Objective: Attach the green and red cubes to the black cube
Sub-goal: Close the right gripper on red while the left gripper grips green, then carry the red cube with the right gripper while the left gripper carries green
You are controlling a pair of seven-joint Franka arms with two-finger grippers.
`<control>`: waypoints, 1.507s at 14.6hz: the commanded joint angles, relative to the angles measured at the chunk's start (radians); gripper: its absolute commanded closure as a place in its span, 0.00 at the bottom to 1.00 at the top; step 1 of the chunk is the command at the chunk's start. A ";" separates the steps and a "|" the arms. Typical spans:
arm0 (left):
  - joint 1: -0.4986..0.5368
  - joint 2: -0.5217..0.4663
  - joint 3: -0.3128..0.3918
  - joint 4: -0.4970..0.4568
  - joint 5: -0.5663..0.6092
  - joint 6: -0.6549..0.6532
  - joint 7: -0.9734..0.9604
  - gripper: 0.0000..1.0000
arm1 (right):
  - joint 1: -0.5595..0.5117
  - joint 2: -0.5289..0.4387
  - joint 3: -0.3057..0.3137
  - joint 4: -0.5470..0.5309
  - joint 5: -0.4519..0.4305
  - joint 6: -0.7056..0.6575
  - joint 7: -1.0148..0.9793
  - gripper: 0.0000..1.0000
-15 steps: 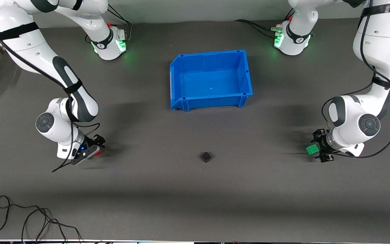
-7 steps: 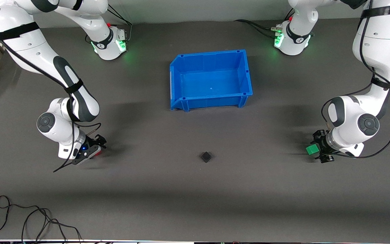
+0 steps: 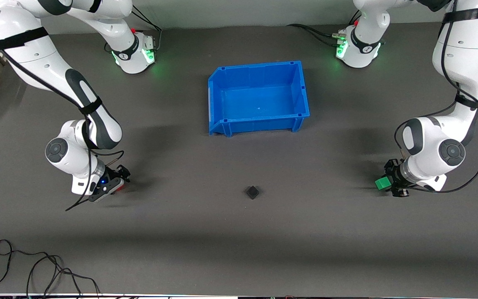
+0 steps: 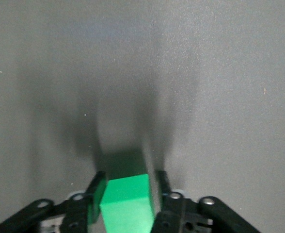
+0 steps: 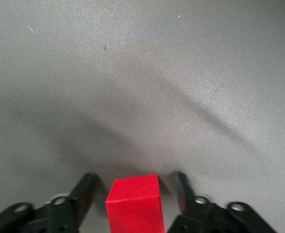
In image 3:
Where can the small red cube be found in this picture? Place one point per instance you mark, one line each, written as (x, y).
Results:
(120, 187)

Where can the small green cube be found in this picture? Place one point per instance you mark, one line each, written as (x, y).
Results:
(382, 183)

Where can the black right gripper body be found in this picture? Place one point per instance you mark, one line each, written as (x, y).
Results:
(111, 172)

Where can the small black cube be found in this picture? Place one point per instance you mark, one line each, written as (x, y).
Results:
(252, 192)

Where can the blue plastic storage bin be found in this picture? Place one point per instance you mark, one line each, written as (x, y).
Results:
(259, 99)

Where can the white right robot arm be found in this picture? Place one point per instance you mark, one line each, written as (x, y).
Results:
(48, 66)

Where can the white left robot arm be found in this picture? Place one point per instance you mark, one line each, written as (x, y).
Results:
(459, 54)

